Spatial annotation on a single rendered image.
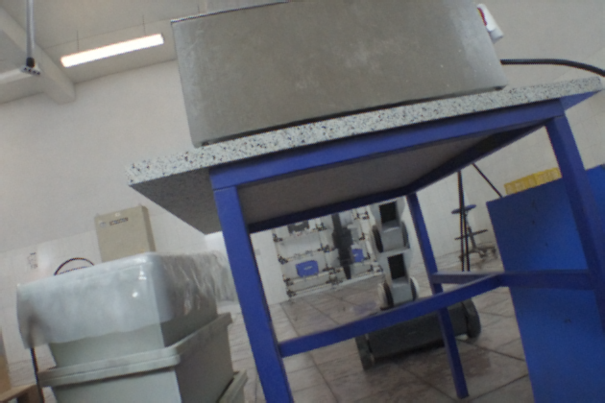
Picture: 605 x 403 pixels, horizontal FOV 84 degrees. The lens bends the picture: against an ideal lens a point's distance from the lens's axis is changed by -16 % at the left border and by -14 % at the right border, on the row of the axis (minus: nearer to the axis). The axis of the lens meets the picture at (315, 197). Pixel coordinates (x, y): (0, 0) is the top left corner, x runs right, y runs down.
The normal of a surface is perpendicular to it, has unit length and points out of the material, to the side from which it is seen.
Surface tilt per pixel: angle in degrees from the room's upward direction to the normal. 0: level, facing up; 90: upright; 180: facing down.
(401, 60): 90
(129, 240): 90
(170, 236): 90
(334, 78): 90
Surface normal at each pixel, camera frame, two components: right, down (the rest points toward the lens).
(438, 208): 0.14, -0.18
